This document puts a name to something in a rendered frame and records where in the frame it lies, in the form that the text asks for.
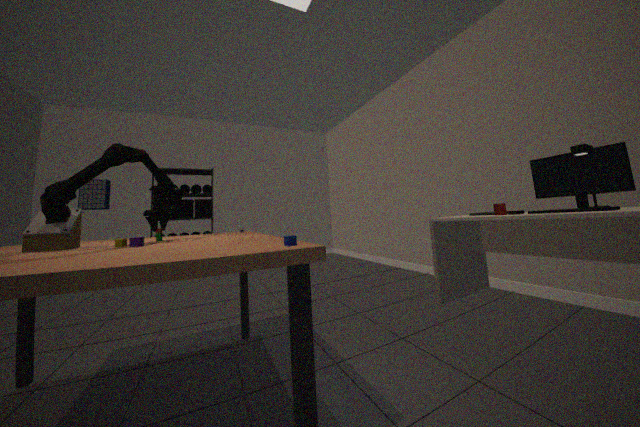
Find purple block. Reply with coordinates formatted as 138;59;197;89
129;237;145;247

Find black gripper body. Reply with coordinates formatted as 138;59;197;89
143;200;174;217

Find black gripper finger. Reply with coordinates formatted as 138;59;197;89
145;217;161;232
159;217;172;231

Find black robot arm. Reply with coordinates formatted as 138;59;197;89
40;143;183;224

